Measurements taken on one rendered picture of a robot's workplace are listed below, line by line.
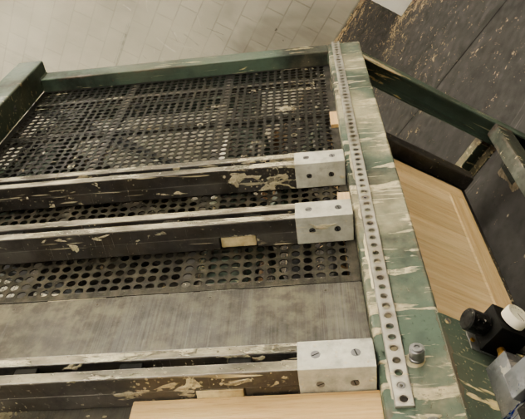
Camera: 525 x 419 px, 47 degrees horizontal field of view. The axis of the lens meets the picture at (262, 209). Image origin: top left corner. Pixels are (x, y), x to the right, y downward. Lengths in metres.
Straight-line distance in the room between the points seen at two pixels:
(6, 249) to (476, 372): 1.03
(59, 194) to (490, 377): 1.12
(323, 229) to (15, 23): 6.31
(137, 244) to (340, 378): 0.60
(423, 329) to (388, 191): 0.44
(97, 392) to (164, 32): 5.91
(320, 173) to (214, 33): 5.22
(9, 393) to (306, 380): 0.50
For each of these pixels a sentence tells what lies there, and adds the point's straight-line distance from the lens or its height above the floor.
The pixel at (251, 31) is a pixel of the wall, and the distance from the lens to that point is 6.59.
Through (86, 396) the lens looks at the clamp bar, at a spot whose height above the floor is 1.31.
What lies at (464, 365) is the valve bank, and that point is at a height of 0.78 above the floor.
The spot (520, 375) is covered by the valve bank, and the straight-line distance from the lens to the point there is 0.98.
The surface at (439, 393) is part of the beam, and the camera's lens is 0.99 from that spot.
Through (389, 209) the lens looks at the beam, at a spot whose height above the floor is 0.84.
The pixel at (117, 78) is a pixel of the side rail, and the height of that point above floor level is 1.57.
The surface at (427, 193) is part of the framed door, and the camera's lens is 2.17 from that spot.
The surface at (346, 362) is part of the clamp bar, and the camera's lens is 1.00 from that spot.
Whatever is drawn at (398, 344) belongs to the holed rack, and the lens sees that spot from 1.05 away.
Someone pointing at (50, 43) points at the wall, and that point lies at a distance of 7.33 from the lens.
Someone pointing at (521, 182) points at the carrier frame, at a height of 0.18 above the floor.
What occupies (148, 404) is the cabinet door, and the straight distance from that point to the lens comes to 1.07.
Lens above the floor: 1.38
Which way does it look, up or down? 12 degrees down
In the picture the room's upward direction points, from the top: 67 degrees counter-clockwise
